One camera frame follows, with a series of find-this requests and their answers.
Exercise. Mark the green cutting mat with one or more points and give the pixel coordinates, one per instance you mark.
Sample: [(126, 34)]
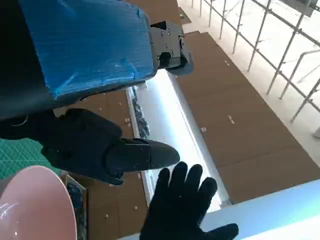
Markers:
[(15, 157)]

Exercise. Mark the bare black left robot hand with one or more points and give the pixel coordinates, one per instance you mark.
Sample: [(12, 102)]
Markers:
[(87, 45)]

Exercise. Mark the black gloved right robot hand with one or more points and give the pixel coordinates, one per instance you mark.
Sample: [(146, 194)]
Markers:
[(180, 207)]

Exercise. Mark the white metal frame rack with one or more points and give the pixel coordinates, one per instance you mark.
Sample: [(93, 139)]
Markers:
[(275, 37)]

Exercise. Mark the white perforated cabinet on casters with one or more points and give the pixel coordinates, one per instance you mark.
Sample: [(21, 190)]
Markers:
[(170, 120)]

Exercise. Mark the pink bowl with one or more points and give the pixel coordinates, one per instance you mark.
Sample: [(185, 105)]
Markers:
[(37, 200)]

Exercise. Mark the white table panel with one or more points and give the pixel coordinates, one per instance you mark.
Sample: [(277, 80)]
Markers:
[(275, 210)]

